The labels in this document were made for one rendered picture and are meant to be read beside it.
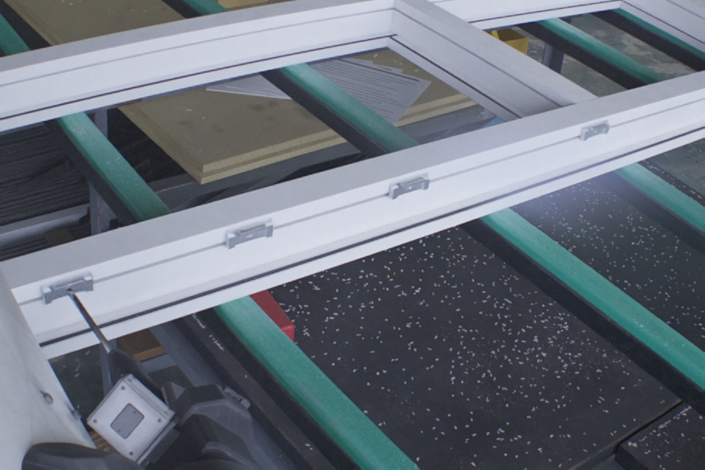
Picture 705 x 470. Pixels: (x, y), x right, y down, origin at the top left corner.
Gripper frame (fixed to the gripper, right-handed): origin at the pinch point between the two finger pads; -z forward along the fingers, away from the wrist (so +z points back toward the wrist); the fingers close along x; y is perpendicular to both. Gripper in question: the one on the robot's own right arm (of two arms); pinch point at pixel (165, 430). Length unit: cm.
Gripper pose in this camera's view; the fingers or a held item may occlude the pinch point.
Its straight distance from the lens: 71.7
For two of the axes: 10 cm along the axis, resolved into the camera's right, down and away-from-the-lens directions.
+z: 4.0, 2.9, -8.7
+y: 6.4, 5.9, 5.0
